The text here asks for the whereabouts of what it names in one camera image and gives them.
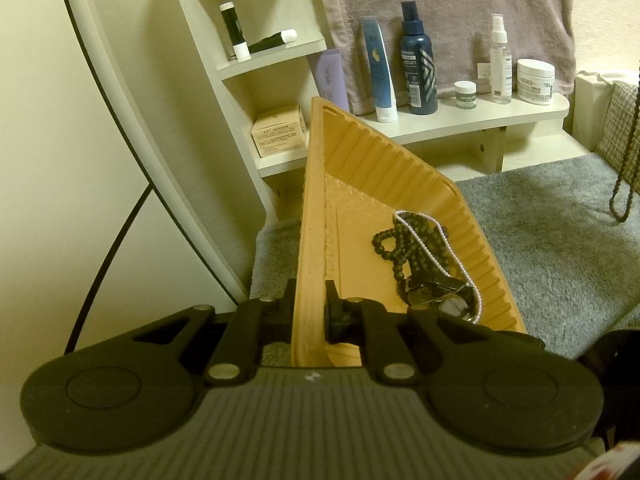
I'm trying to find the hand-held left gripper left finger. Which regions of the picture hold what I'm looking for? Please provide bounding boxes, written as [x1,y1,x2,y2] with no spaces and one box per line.
[131,279,297,386]

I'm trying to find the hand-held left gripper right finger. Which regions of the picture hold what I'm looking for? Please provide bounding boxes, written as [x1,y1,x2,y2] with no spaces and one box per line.
[324,280,546,385]

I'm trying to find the dark green bead necklace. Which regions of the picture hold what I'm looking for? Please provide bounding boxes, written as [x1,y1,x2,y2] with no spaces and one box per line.
[371,212,451,286]

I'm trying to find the black wristwatch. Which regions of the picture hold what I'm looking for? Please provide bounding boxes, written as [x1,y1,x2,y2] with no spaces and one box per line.
[435,292,478,322]

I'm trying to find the white pearl necklace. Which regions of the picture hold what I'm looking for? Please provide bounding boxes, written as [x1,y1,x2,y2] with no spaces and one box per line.
[393,210,482,323]

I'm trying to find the orange plastic tray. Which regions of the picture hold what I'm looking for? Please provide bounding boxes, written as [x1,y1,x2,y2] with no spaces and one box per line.
[291,95,528,368]

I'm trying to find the brown bead necklace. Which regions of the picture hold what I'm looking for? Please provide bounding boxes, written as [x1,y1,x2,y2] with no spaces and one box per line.
[606,67,640,224]

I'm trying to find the small cardboard box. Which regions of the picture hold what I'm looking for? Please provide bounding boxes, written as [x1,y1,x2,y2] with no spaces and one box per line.
[250,104,308,159]

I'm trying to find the grey fluffy mat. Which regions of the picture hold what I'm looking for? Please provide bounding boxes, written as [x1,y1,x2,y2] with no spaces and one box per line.
[248,152,640,361]

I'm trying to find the cream wooden shelf unit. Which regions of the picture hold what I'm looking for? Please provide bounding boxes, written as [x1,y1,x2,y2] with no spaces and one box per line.
[165,0,601,221]

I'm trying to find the purple tube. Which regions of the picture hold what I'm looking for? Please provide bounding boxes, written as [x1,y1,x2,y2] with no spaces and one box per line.
[306,48,351,111]

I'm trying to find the blue white tube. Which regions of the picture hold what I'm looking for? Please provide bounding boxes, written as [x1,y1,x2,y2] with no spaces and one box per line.
[361,16,399,123]

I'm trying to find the small green jar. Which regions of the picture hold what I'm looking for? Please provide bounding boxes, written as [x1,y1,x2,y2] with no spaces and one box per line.
[454,80,477,110]

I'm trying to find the dark blue bottle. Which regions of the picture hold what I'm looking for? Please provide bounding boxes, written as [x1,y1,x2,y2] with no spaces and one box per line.
[399,1,439,114]

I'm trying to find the lying black white stick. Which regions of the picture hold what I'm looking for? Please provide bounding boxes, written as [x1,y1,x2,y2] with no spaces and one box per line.
[248,29,298,55]

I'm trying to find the standing black white stick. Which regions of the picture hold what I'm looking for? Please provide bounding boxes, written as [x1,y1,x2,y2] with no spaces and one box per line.
[219,1,249,62]

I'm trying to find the clear spray bottle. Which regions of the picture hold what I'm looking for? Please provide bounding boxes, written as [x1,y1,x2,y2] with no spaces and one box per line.
[488,13,514,105]

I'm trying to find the white cream jar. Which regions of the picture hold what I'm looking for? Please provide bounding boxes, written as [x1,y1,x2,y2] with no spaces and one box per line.
[516,58,556,106]

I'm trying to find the white quilted pillow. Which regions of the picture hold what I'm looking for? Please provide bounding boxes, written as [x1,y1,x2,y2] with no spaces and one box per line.
[575,70,618,152]

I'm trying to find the grey checked cushion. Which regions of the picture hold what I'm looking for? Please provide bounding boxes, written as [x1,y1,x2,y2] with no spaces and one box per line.
[595,80,640,176]

